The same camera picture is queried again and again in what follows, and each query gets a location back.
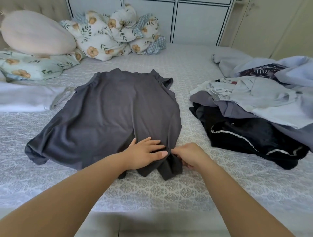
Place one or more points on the person's left hand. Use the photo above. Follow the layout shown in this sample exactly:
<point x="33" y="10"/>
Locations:
<point x="142" y="154"/>

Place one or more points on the person's right hand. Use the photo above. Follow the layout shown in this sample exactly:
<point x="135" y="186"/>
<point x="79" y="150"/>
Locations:
<point x="193" y="154"/>

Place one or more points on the white printed t-shirt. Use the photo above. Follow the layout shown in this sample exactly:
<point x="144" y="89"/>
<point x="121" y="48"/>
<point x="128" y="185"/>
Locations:
<point x="249" y="93"/>

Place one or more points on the bed with grey patterned sheet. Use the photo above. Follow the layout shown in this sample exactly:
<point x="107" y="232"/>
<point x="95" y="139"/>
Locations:
<point x="195" y="63"/>

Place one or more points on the dark purple patterned garment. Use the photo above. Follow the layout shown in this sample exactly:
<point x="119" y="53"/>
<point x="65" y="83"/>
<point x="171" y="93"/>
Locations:
<point x="261" y="72"/>

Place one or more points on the white garment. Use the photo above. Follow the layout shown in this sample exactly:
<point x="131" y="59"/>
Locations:
<point x="29" y="96"/>

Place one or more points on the light blue hooded jacket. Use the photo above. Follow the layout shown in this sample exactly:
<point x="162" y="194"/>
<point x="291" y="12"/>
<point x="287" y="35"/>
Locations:
<point x="293" y="71"/>

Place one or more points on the person's left forearm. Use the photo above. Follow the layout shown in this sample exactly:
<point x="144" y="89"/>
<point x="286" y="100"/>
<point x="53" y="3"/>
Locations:
<point x="58" y="205"/>

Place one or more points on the person's right forearm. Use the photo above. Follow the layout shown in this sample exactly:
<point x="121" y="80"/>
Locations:
<point x="244" y="205"/>

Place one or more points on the floral bunched quilt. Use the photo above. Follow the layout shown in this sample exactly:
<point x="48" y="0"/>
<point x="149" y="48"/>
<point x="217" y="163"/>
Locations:
<point x="154" y="44"/>

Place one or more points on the white wardrobe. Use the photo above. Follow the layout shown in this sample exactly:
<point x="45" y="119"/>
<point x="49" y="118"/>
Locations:
<point x="195" y="22"/>

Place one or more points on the floral pillow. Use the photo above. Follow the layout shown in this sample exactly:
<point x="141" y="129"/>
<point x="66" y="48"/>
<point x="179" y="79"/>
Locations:
<point x="34" y="64"/>

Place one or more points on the white door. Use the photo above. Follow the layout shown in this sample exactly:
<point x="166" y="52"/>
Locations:
<point x="269" y="24"/>

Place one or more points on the pink plush pillow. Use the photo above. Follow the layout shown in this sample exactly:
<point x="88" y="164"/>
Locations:
<point x="34" y="33"/>

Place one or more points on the beige tufted headboard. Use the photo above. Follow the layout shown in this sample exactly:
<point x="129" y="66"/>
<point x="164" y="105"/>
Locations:
<point x="34" y="7"/>

